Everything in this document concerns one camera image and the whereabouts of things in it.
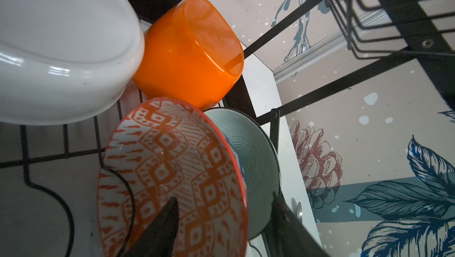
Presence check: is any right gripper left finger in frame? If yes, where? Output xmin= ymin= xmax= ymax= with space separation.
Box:
xmin=123 ymin=197 xmax=180 ymax=257

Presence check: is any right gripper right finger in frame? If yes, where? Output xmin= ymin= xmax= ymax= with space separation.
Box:
xmin=271 ymin=193 xmax=328 ymax=257

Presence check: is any light green ceramic bowl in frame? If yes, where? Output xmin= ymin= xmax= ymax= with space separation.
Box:
xmin=204 ymin=108 xmax=281 ymax=240

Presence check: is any blue patterned ceramic bowl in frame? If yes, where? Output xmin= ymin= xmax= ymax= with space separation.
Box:
xmin=97 ymin=98 xmax=248 ymax=257

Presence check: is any orange plastic bowl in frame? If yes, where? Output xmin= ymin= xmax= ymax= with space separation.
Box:
xmin=133 ymin=0 xmax=245 ymax=111

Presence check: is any white ceramic bowl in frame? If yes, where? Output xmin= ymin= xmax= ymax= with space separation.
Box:
xmin=1 ymin=0 xmax=145 ymax=126

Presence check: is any metal spoon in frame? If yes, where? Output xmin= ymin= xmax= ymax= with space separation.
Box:
xmin=296 ymin=202 xmax=303 ymax=222

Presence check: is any black wire dish rack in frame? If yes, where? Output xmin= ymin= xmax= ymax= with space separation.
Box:
xmin=0 ymin=0 xmax=455 ymax=257

